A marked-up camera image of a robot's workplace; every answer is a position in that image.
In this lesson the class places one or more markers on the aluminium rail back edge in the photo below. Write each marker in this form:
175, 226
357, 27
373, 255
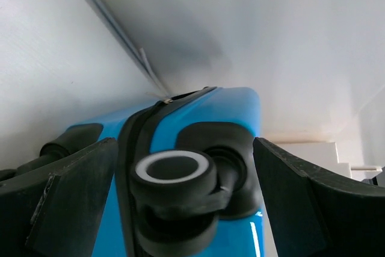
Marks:
138, 54

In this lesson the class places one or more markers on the blue hard-shell suitcase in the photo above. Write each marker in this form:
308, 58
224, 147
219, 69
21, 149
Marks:
184, 184

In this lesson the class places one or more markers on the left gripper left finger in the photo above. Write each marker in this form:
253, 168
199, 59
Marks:
56, 210

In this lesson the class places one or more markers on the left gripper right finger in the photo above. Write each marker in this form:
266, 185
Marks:
315, 212

